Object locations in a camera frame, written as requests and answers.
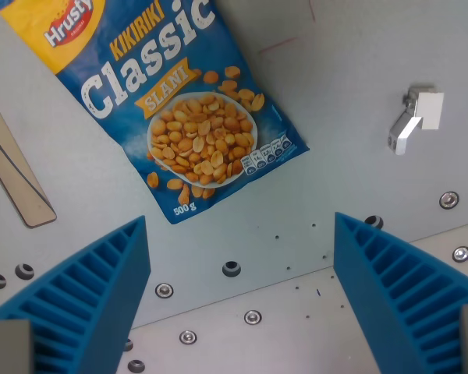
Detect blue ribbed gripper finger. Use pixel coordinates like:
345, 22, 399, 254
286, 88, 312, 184
333, 212, 468, 374
0, 215, 152, 374

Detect wooden board with black line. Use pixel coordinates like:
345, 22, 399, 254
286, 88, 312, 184
0, 83, 58, 228

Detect white plastic bracket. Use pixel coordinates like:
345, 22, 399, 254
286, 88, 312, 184
388, 85, 445, 156

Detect blue Hrusty peanut bag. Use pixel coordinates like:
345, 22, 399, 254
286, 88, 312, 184
0, 0, 310, 225

